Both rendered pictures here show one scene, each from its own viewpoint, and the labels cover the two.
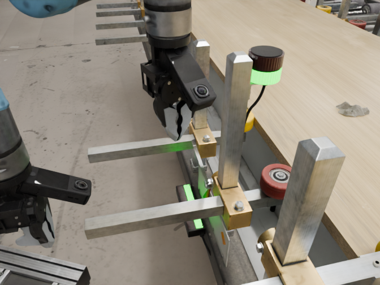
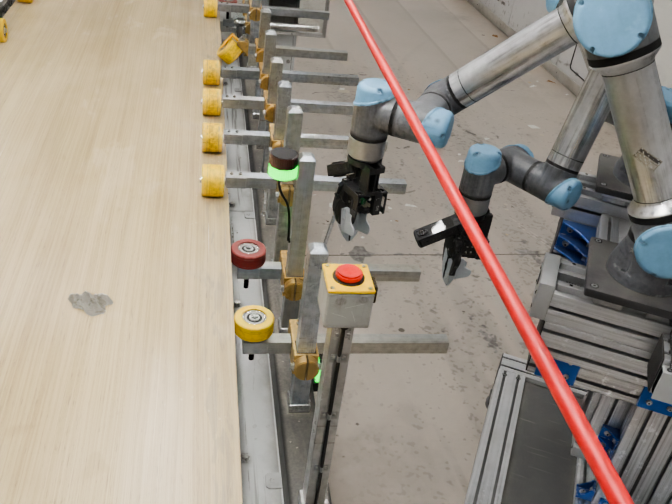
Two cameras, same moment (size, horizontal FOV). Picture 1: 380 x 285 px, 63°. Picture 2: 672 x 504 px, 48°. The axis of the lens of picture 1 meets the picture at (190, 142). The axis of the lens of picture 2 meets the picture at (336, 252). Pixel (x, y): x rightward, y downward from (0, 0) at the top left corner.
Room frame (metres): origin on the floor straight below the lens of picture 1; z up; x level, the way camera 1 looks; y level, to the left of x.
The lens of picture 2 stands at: (1.92, 0.01, 1.85)
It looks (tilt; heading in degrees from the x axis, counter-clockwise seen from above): 33 degrees down; 180
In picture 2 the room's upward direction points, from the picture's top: 8 degrees clockwise
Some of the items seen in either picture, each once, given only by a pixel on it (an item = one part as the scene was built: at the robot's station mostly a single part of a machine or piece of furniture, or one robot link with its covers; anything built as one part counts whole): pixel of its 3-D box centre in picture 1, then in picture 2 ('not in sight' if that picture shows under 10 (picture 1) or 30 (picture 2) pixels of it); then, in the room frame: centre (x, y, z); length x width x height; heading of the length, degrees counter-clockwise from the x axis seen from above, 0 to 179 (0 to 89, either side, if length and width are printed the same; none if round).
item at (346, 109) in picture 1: (353, 107); (90, 297); (0.76, -0.46, 0.91); 0.09 x 0.07 x 0.02; 70
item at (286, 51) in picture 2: not in sight; (297, 52); (-0.78, -0.25, 0.95); 0.37 x 0.03 x 0.03; 103
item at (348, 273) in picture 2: not in sight; (348, 275); (1.00, 0.03, 1.22); 0.04 x 0.04 x 0.02
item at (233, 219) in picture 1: (230, 197); (290, 275); (0.48, -0.09, 0.85); 0.14 x 0.06 x 0.05; 13
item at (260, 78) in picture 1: (263, 71); (282, 169); (0.51, -0.13, 1.13); 0.06 x 0.06 x 0.02
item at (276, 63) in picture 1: (265, 57); (283, 158); (0.51, -0.13, 1.16); 0.06 x 0.06 x 0.02
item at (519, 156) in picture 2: not in sight; (513, 166); (0.32, 0.38, 1.12); 0.11 x 0.11 x 0.08; 45
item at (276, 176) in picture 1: (276, 192); (247, 266); (0.49, -0.19, 0.85); 0.08 x 0.08 x 0.11
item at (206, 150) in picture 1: (201, 136); (303, 349); (0.73, -0.03, 0.84); 0.14 x 0.06 x 0.05; 13
